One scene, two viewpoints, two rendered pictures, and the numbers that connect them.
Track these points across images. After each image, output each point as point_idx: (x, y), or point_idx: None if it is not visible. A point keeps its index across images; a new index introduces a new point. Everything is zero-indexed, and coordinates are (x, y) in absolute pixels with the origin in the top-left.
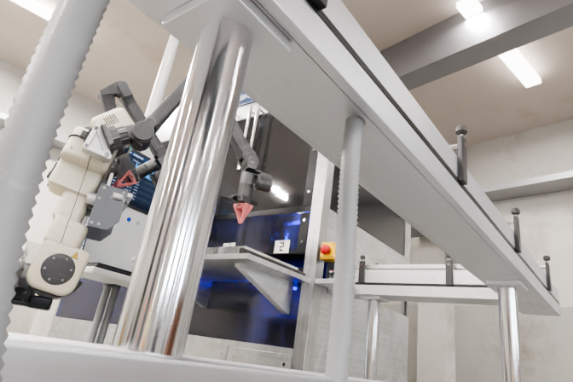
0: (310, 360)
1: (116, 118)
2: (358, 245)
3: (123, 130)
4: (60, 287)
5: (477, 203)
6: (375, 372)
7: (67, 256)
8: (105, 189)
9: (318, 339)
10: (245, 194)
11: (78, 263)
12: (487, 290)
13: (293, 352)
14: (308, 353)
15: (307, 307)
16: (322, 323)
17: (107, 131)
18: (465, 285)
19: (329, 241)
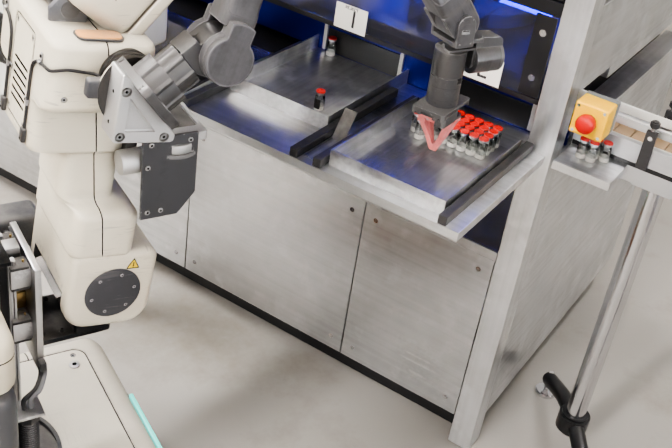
0: (525, 267)
1: None
2: (637, 13)
3: (184, 73)
4: (125, 313)
5: None
6: (631, 286)
7: (121, 270)
8: (154, 148)
9: (540, 232)
10: (449, 104)
11: (141, 272)
12: None
13: (497, 259)
14: (523, 263)
15: (531, 202)
16: (550, 205)
17: (160, 106)
18: None
19: (588, 69)
